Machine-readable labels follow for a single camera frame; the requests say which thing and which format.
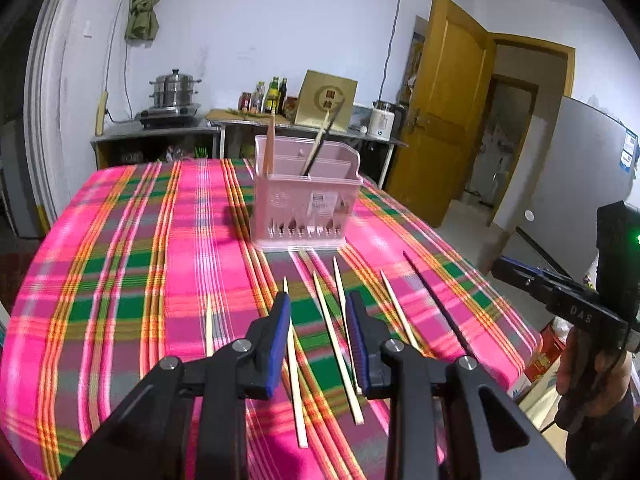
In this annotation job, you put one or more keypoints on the pink plaid tablecloth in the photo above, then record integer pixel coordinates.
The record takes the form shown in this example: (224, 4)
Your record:
(121, 281)

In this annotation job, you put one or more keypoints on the yellow wooden door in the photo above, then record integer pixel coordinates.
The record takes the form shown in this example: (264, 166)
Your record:
(449, 96)

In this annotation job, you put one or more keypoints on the right hand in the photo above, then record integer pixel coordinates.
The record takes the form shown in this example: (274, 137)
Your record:
(615, 378)

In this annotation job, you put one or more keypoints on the gold cardboard box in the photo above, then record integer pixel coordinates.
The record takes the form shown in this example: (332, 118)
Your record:
(320, 96)

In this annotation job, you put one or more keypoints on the metal kitchen counter shelf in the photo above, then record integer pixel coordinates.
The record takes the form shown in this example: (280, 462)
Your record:
(133, 143)

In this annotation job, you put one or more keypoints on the green soy sauce bottle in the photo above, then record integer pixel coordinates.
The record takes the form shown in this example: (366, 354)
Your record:
(272, 97)

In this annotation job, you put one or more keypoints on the white power strip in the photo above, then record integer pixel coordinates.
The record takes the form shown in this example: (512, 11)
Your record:
(101, 112)

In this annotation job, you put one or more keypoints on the clear white bottle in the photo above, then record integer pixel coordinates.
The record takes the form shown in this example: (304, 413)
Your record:
(257, 98)

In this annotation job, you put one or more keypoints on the steel steamer pot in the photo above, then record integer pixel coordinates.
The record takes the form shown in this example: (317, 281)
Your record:
(174, 89)

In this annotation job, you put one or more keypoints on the pink plastic utensil basket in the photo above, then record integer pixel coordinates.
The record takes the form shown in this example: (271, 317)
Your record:
(293, 211)

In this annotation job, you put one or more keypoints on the wooden chopstick in basket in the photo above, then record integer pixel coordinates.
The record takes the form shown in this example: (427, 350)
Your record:
(317, 141)
(267, 163)

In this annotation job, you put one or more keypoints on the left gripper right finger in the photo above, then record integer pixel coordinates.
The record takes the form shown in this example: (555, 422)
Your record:
(447, 419)

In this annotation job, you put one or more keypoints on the white electric kettle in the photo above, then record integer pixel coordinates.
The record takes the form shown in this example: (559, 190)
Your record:
(386, 119)

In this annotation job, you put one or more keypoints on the green hanging cloth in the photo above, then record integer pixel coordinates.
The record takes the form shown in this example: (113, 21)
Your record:
(142, 22)

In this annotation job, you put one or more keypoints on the black chopstick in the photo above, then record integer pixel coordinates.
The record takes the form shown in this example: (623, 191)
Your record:
(441, 307)
(334, 115)

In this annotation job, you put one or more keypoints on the red sauce jar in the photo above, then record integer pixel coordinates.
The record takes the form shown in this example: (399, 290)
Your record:
(244, 102)

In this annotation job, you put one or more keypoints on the light wooden chopstick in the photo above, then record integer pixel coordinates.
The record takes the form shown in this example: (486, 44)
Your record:
(400, 312)
(296, 396)
(342, 298)
(209, 337)
(351, 396)

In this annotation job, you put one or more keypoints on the black induction cooker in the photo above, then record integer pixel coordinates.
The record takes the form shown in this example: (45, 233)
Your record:
(171, 116)

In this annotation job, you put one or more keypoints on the grey refrigerator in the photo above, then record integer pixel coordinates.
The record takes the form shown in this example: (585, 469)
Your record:
(589, 164)

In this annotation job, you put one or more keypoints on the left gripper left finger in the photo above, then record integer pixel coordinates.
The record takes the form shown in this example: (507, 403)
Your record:
(146, 436)

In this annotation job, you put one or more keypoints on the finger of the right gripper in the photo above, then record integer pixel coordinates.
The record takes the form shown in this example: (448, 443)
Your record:
(536, 282)

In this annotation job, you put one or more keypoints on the dark sauce bottle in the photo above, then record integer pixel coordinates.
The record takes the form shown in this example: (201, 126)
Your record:
(282, 92)

